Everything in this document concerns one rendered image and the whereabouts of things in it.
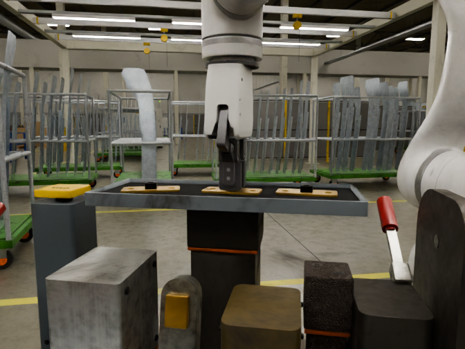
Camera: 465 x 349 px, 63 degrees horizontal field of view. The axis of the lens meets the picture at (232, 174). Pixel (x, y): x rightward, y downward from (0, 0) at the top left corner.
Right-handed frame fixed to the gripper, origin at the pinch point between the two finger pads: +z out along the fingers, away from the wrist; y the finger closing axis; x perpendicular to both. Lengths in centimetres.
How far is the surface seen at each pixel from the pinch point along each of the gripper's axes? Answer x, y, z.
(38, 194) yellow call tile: -28.5, 5.7, 3.1
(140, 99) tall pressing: -285, -517, -46
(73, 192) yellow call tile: -23.4, 4.5, 2.9
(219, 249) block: -0.8, 4.4, 9.9
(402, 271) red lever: 22.0, 7.9, 9.5
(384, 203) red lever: 20.9, -1.4, 3.5
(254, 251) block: 4.1, 4.0, 9.9
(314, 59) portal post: -43, -1167, -197
